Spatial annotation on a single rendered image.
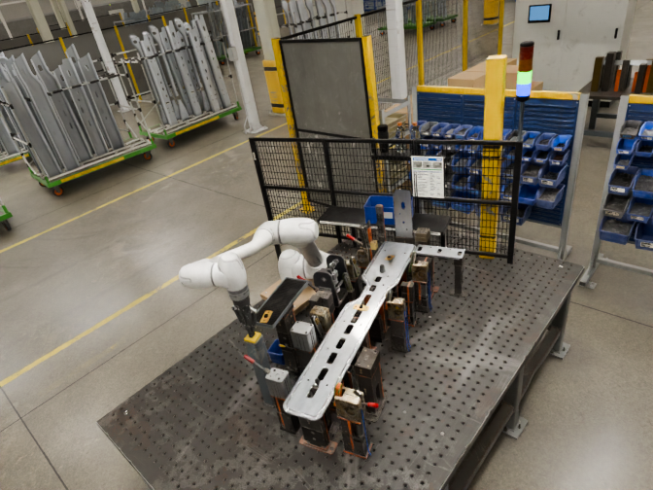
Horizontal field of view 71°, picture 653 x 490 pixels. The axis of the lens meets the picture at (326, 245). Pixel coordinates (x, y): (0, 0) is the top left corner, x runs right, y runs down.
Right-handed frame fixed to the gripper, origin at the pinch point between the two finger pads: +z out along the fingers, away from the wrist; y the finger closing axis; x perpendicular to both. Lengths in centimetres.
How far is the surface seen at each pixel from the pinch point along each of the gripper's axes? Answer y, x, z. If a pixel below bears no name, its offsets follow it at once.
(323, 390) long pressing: 37.8, -7.1, 18.9
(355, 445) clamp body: 53, -14, 41
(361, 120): -56, 283, -6
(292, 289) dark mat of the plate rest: 2.0, 36.1, 2.9
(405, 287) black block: 50, 74, 21
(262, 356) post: 3.5, -0.9, 14.7
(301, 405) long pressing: 32.6, -17.4, 18.9
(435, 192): 49, 150, -1
